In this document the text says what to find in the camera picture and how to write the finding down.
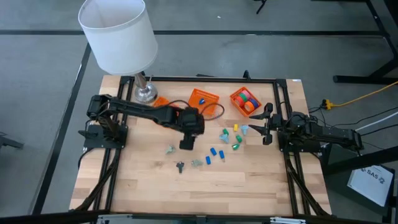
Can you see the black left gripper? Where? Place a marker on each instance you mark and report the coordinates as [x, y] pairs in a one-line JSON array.
[[191, 123]]

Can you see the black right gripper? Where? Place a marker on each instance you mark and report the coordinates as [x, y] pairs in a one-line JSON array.
[[273, 123]]

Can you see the light blue staple remover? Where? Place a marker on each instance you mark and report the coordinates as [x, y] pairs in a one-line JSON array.
[[224, 138], [244, 129]]

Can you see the orange tape roll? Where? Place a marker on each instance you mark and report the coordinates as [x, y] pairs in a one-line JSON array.
[[248, 107]]

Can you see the blue tape roll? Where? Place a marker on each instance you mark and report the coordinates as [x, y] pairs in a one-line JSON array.
[[255, 102]]

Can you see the blue mini stapler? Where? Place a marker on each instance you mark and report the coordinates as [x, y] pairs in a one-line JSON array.
[[221, 154], [202, 101], [208, 160], [213, 151]]

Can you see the yellow mini stapler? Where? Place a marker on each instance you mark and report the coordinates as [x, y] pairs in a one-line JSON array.
[[235, 127]]

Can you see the green mini stapler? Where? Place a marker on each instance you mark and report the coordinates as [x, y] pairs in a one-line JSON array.
[[238, 138], [235, 147], [225, 131]]

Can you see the green tape roll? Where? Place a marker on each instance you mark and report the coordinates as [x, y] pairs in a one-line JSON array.
[[244, 97]]

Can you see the grey-green staple remover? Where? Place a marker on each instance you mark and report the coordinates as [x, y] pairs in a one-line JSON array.
[[169, 150]]

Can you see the grey staple remover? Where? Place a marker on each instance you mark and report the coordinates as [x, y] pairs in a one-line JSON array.
[[196, 162]]

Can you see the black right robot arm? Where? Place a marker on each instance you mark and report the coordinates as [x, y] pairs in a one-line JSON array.
[[329, 133]]

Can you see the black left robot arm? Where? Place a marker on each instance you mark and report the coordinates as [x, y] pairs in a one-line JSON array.
[[133, 107]]

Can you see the red tape roll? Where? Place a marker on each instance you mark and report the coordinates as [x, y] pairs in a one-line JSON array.
[[238, 101]]

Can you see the pink tape roll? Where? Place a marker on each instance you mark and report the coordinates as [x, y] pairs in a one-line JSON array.
[[247, 92]]

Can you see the orange plastic basket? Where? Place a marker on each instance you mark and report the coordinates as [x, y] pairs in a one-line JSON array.
[[161, 101], [196, 98], [254, 110]]

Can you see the black desk leg bar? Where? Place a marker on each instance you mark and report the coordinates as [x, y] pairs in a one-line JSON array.
[[357, 161]]

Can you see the white shade table lamp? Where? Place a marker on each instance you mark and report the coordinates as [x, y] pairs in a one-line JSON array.
[[118, 37]]

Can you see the black tripod leg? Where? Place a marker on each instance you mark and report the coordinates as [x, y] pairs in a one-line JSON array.
[[260, 7]]

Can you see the white labelled box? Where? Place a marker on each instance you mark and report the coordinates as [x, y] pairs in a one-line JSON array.
[[370, 186]]

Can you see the black crossbar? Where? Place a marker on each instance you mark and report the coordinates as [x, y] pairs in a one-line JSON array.
[[46, 217]]

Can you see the black stand foot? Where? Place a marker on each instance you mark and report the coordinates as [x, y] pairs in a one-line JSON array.
[[9, 142]]

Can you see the black aluminium table frame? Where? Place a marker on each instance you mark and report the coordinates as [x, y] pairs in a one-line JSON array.
[[202, 79]]

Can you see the silver metal bracket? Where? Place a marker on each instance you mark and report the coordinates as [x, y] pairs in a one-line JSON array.
[[287, 220], [115, 218]]

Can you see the black desk frame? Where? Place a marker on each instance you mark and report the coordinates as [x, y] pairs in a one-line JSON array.
[[367, 79]]

